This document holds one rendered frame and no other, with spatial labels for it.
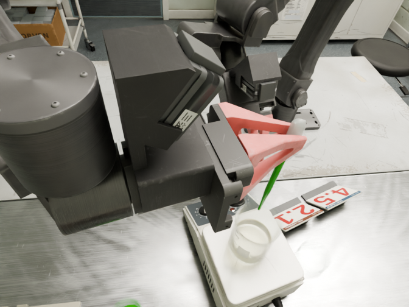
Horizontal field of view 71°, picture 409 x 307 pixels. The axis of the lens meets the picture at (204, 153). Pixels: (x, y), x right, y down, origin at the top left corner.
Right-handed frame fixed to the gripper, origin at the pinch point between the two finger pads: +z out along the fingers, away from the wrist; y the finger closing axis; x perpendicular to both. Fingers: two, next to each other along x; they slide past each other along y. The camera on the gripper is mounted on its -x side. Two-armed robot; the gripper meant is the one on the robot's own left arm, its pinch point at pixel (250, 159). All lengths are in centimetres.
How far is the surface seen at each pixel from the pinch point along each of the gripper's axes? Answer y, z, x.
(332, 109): 36.7, -5.8, 22.1
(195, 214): -10.2, 7.6, 5.1
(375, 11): 228, -90, 166
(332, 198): 17.1, 11.8, 3.9
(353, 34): 217, -77, 184
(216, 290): -11.4, 16.8, -4.4
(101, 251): -27.0, 10.3, 9.1
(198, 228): -10.9, 9.1, 1.2
